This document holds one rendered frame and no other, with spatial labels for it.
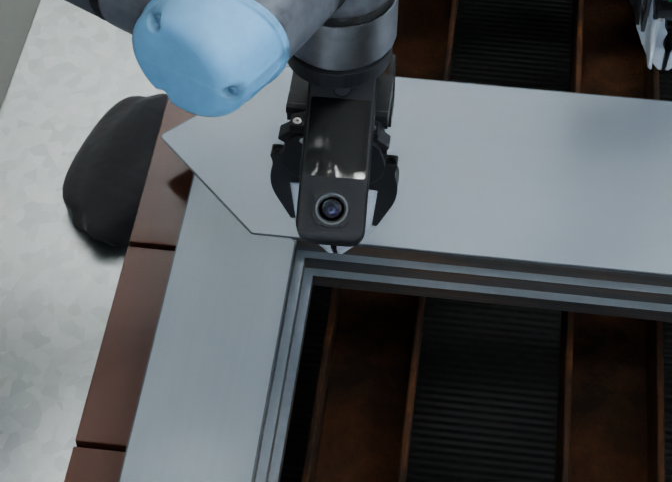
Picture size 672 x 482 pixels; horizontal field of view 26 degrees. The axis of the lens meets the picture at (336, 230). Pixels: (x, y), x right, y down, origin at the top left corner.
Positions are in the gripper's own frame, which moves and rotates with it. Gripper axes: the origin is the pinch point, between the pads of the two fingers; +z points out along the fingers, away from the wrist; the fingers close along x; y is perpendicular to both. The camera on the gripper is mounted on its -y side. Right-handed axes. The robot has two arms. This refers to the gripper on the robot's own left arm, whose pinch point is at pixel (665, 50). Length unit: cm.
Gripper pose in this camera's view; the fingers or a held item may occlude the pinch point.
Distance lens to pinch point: 126.4
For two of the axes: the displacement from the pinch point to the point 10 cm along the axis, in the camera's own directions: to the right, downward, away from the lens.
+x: 9.9, 1.0, -0.8
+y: -1.3, 7.8, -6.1
